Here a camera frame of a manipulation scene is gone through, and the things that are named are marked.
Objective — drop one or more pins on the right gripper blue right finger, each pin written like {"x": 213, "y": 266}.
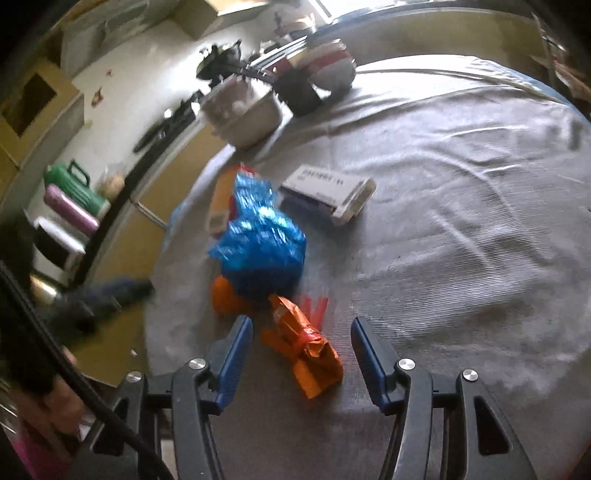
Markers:
{"x": 399, "y": 388}

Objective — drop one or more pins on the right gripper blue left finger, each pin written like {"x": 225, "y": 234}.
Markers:
{"x": 202, "y": 388}

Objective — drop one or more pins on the orange snack wrapper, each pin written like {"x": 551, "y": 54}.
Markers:
{"x": 315, "y": 363}

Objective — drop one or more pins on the blue plastic bag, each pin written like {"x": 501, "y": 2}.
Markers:
{"x": 262, "y": 251}

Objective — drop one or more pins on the white purple medicine box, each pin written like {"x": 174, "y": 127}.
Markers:
{"x": 337, "y": 195}

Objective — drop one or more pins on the red plastic bag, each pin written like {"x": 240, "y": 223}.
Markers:
{"x": 314, "y": 310}

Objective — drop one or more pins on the orange white medicine box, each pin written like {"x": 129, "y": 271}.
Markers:
{"x": 222, "y": 208}

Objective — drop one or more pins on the person's left hand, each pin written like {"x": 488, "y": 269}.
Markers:
{"x": 59, "y": 412}

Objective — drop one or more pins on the purple thermos bottle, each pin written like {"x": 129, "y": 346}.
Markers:
{"x": 69, "y": 211}

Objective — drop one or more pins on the green thermos jug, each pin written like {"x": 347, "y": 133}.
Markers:
{"x": 74, "y": 182}

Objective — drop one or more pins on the grey tablecloth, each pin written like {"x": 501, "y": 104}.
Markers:
{"x": 474, "y": 252}

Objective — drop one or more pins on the white basin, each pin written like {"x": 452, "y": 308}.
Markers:
{"x": 261, "y": 120}

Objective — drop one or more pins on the range hood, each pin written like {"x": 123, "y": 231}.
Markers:
{"x": 97, "y": 31}

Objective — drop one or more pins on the black chopstick holder cup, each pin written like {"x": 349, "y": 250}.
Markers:
{"x": 294, "y": 89}

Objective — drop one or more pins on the black wok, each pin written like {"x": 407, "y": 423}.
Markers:
{"x": 220, "y": 62}

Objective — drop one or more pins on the red white stacked bowls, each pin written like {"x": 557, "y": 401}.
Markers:
{"x": 330, "y": 66}

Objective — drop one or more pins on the yellow wall cabinet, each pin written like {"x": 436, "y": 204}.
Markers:
{"x": 38, "y": 121}

